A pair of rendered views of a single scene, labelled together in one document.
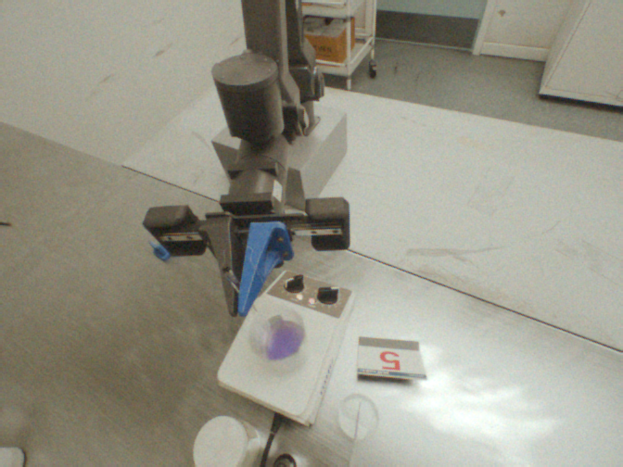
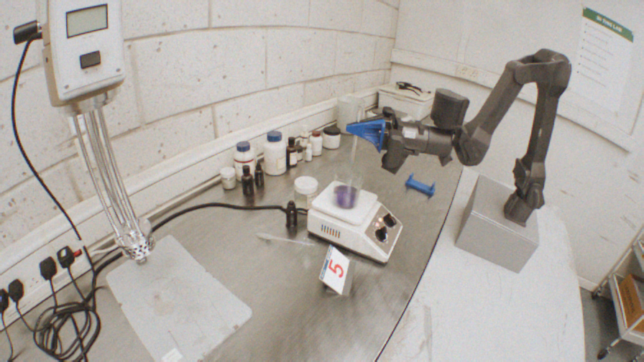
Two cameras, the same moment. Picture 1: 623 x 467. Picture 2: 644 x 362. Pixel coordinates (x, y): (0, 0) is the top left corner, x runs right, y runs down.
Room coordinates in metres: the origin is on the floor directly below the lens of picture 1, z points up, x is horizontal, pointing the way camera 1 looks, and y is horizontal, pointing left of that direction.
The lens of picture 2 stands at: (0.04, -0.40, 1.34)
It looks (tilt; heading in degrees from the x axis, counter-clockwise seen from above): 32 degrees down; 87
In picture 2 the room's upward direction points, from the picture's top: 5 degrees clockwise
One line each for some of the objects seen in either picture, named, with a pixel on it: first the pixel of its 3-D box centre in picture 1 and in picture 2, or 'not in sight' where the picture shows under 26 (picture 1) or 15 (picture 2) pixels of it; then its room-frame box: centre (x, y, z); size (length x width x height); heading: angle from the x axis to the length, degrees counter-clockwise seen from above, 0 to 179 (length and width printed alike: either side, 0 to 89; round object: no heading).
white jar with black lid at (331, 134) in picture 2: not in sight; (331, 137); (0.11, 0.55, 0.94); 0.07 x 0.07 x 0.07
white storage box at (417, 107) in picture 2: not in sight; (408, 100); (0.63, 1.19, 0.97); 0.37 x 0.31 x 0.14; 52
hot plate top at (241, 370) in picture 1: (277, 349); (346, 200); (0.12, 0.07, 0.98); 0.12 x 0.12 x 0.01; 61
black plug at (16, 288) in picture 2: not in sight; (16, 292); (-0.61, -0.32, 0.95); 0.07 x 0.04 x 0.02; 145
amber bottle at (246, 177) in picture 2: not in sight; (246, 179); (-0.14, 0.20, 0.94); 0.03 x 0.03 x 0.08
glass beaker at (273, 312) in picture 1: (285, 342); (346, 189); (0.12, 0.06, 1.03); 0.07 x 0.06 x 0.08; 55
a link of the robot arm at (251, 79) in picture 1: (264, 109); (456, 126); (0.31, 0.03, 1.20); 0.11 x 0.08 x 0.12; 167
